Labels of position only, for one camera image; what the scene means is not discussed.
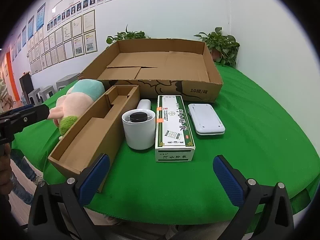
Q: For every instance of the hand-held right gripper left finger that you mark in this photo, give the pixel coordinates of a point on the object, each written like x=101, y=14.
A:
x=96, y=177

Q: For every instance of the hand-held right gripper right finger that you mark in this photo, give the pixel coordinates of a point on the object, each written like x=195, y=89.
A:
x=227, y=180

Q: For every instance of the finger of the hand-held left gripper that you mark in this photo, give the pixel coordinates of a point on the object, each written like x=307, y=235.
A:
x=30, y=116

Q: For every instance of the long narrow cardboard box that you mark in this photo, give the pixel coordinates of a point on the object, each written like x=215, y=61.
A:
x=82, y=140

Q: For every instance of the white cup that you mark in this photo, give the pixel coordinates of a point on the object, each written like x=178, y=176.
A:
x=140, y=135

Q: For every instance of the green and white medicine box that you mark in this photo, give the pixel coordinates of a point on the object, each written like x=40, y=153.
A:
x=173, y=127

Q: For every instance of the white bottle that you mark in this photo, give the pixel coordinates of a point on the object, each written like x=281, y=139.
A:
x=144, y=104

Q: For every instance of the large cardboard box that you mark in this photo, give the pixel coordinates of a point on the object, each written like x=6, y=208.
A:
x=162, y=62

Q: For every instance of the person's left hand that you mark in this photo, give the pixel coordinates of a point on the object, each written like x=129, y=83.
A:
x=4, y=172

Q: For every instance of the grey plastic stool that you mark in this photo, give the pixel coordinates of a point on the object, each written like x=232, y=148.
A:
x=66, y=80
x=33, y=96
x=46, y=92

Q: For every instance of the black cabinet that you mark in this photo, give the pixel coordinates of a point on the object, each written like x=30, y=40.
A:
x=26, y=87

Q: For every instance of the pink and green plush toy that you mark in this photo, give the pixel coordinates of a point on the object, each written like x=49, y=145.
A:
x=82, y=92

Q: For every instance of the white flat electronic device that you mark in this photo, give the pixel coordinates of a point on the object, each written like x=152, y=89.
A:
x=205, y=118

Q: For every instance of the potted green plant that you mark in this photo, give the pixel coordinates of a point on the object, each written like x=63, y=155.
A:
x=222, y=46
x=127, y=36

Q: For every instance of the orange wall panel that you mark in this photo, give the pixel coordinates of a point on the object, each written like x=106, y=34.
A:
x=10, y=77

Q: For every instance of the blue wall poster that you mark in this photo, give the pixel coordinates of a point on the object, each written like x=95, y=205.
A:
x=30, y=27
x=24, y=36
x=41, y=16

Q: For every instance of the wall of framed certificates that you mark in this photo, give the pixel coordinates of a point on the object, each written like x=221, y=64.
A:
x=62, y=42

